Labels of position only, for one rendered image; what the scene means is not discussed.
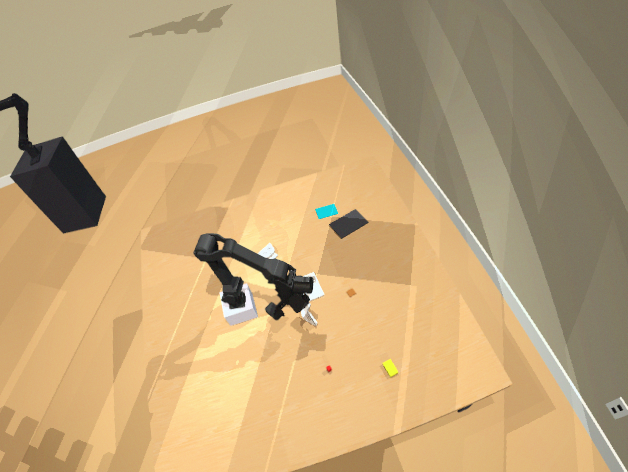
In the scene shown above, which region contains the cyan flat rectangular plate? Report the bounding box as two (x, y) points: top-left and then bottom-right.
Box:
(315, 204), (338, 219)

